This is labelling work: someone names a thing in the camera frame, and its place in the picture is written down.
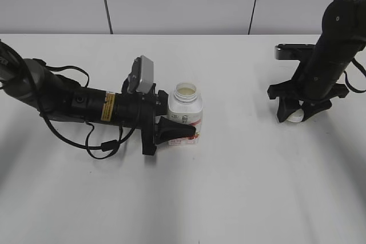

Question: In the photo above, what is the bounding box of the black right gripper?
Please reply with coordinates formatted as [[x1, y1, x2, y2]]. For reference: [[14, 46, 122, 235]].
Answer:
[[268, 80, 348, 122]]

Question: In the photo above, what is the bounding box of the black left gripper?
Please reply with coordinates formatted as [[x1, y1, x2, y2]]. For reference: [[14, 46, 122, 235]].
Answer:
[[114, 79, 196, 155]]

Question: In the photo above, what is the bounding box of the white ribbed bottle cap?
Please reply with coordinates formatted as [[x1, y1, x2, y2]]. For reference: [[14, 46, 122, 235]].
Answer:
[[287, 109, 304, 123]]

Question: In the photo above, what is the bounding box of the white pink yogurt bottle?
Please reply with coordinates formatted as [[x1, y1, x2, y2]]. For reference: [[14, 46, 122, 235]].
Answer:
[[168, 82, 204, 146]]

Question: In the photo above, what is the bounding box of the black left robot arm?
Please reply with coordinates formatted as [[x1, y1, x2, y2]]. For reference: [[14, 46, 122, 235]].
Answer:
[[1, 43, 196, 158]]

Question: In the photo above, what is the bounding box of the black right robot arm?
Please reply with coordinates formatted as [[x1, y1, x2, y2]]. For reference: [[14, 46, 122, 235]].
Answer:
[[267, 0, 365, 123]]

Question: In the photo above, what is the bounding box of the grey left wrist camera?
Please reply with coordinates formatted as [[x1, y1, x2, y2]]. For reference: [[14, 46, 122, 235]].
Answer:
[[127, 55, 154, 94]]

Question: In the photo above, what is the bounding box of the dark right wrist camera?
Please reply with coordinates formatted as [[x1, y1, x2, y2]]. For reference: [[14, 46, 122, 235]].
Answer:
[[275, 43, 315, 61]]

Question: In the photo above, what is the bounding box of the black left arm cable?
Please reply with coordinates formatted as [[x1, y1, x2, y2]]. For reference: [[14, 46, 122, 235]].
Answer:
[[37, 65, 135, 159]]

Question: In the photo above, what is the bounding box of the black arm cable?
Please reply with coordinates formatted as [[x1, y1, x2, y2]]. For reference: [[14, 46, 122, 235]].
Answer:
[[337, 0, 366, 94], [37, 65, 135, 159]]

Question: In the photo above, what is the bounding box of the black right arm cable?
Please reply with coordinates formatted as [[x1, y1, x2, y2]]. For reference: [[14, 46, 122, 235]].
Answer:
[[337, 0, 366, 94]]

